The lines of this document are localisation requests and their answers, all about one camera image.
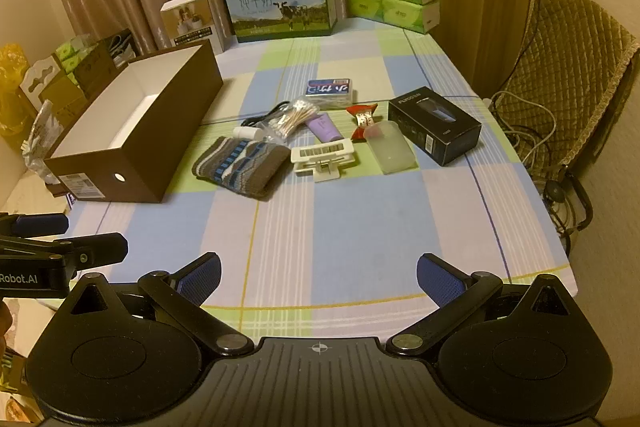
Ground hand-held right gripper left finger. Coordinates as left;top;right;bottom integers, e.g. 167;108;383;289
62;251;256;355

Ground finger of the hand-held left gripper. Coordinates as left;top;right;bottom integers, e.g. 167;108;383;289
0;213;70;238
0;233;128;280

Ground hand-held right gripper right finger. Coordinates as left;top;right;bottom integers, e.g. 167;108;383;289
385;252;580;355

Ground striped knitted cloth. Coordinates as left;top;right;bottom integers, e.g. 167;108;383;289
191;136;293;200

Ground translucent plastic case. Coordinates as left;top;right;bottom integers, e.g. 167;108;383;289
362;121;418;174

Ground brown cardboard box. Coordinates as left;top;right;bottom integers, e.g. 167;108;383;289
42;38;224;204

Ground black product box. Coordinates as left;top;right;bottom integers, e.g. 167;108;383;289
387;86;483;166

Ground white plastic clip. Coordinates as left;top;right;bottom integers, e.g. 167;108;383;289
291;139;360;184

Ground red candy packet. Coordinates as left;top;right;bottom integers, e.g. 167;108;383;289
346;103;377;142

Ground bag of cotton swabs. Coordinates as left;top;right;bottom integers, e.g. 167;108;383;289
262;99;321;142

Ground purple tube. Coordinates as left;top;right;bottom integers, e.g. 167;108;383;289
305;112;346;144

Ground clear box with blue label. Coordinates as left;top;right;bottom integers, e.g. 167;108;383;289
305;78;358;108

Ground clear plastic bag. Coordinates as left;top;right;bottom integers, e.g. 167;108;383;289
20;99;68;182

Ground yellow plastic bag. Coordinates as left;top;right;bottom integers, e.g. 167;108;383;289
0;44;38;152

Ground open cardboard box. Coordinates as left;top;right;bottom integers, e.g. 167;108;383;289
17;39;118;132

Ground green tissue pack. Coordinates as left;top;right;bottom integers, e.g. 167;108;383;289
54;36;96;72

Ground black printed box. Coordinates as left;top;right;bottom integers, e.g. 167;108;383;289
102;28;143;68

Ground chair with quilted cover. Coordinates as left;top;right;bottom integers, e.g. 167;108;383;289
487;0;640;253

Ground white product box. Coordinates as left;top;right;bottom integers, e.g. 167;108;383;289
160;0;226;54

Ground blue milk carton box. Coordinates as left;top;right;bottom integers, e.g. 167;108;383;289
221;0;338;44

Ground white cables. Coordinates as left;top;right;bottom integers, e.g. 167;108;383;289
482;89;571;168

